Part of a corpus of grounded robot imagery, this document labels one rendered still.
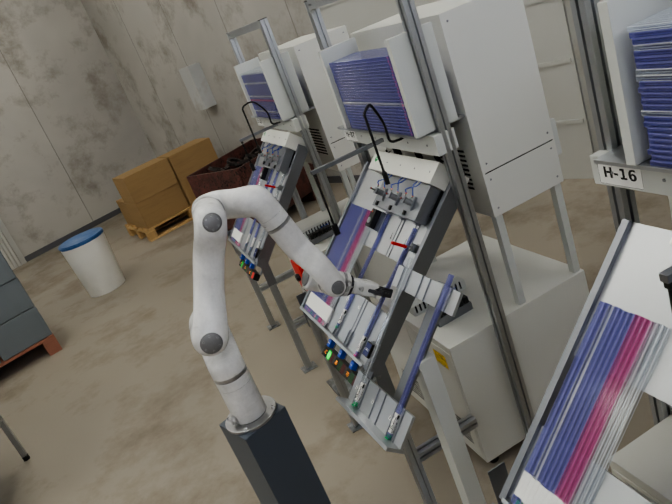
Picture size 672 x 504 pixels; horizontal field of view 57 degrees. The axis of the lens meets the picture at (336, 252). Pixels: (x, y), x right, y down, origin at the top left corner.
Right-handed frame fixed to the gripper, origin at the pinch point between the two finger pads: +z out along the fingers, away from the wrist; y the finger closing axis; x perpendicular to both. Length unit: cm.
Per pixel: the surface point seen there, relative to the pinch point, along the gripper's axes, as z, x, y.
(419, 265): 4.0, -12.7, -11.1
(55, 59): -134, -142, 849
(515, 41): 15, -93, -17
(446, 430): 13, 35, -36
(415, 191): 1.2, -37.3, -1.1
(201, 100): 43, -121, 626
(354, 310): -0.8, 11.3, 17.2
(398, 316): 1.8, 6.2, -9.6
